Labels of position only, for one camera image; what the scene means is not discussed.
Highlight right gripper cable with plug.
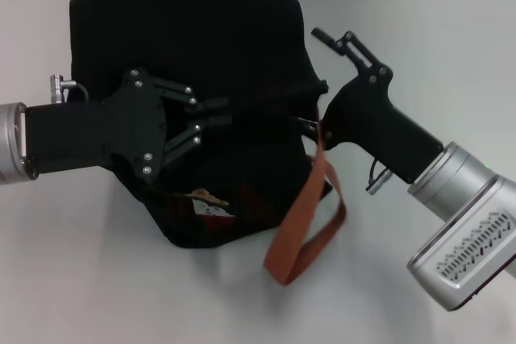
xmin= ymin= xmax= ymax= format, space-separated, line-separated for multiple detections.
xmin=365 ymin=155 xmax=389 ymax=193

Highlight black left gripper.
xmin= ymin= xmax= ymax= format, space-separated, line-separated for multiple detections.
xmin=24 ymin=66 xmax=235 ymax=186

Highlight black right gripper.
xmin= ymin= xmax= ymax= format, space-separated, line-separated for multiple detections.
xmin=305 ymin=27 xmax=445 ymax=184

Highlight black food bag brown handles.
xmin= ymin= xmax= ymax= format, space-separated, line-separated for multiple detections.
xmin=68 ymin=0 xmax=348 ymax=287

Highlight silver zipper pull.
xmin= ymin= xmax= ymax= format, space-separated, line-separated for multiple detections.
xmin=296 ymin=115 xmax=321 ymax=138

